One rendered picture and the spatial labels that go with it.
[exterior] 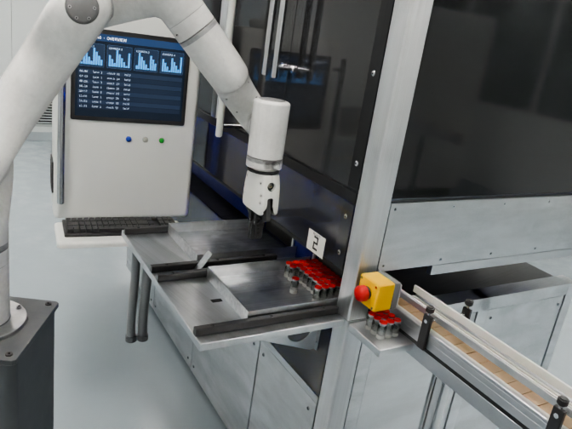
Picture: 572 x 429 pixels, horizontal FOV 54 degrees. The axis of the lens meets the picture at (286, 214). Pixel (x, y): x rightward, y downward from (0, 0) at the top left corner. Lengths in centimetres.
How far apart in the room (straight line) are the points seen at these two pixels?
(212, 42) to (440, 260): 85
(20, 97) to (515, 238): 138
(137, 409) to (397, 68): 178
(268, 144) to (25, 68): 50
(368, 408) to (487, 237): 61
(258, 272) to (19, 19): 526
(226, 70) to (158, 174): 104
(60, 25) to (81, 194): 112
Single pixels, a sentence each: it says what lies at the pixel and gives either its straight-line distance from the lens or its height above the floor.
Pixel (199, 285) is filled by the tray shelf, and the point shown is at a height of 88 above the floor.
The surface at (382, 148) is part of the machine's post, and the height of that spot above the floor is 134.
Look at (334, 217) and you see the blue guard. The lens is 148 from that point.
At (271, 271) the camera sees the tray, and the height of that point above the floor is 88.
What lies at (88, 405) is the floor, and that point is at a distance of 255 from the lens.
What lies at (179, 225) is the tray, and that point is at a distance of 188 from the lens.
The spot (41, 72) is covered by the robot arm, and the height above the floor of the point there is 143.
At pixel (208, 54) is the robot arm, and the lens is 119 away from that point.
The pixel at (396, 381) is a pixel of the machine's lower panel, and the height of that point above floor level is 64.
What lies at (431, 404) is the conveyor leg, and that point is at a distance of 152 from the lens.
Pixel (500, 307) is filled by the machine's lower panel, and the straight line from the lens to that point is 193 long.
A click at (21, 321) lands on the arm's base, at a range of 141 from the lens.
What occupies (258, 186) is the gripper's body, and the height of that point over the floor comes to 122.
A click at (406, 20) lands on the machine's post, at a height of 162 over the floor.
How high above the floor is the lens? 158
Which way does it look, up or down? 19 degrees down
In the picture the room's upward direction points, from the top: 9 degrees clockwise
